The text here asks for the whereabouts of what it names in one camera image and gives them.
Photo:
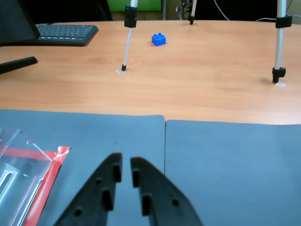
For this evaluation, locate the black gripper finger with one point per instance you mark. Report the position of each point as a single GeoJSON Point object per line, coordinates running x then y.
{"type": "Point", "coordinates": [164, 200]}
{"type": "Point", "coordinates": [94, 195]}

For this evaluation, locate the transparent acrylic box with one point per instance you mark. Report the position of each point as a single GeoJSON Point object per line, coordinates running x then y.
{"type": "Point", "coordinates": [18, 176]}

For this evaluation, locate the blue lego block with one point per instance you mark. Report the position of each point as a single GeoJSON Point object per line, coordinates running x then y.
{"type": "Point", "coordinates": [158, 40]}

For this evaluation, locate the red tape strip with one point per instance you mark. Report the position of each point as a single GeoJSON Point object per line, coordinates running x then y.
{"type": "Point", "coordinates": [49, 179]}
{"type": "Point", "coordinates": [14, 151]}

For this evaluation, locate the clear tape patch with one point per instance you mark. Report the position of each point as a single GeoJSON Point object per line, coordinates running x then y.
{"type": "Point", "coordinates": [281, 84]}
{"type": "Point", "coordinates": [121, 73]}

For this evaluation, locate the black monitor base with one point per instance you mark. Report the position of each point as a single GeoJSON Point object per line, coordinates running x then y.
{"type": "Point", "coordinates": [16, 64]}

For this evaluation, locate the black keyboard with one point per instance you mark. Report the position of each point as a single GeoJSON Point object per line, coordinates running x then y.
{"type": "Point", "coordinates": [65, 33]}

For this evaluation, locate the silver tripod leg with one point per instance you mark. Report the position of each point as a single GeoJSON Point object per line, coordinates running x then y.
{"type": "Point", "coordinates": [279, 47]}
{"type": "Point", "coordinates": [130, 14]}
{"type": "Point", "coordinates": [192, 11]}

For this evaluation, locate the green chair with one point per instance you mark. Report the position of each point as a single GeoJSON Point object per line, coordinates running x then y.
{"type": "Point", "coordinates": [145, 5]}

